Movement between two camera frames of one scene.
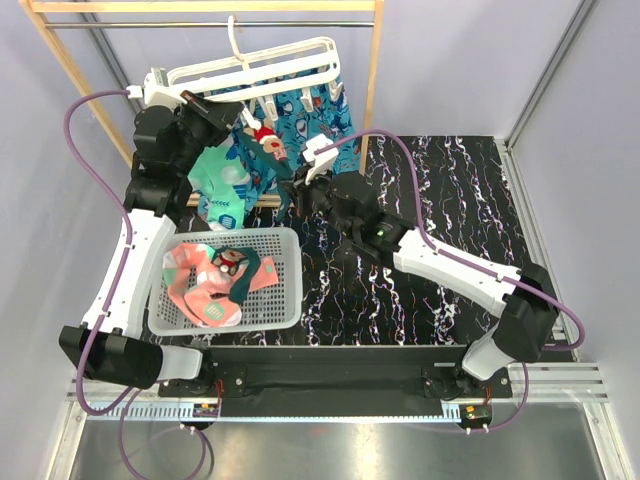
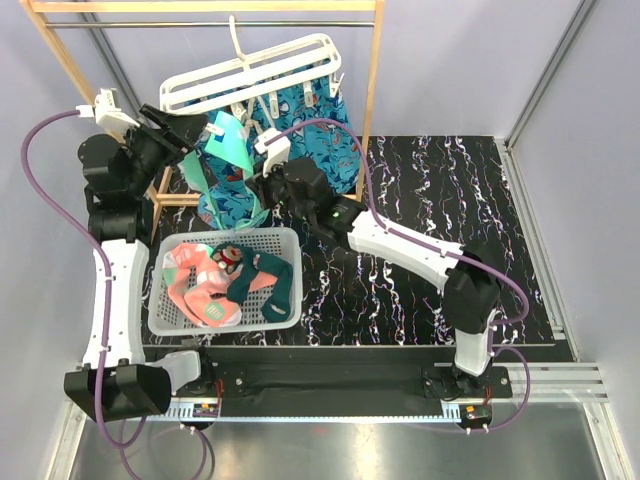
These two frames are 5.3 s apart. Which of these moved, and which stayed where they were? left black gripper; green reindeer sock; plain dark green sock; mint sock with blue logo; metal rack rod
Moved: green reindeer sock; left black gripper; mint sock with blue logo
Stayed: plain dark green sock; metal rack rod
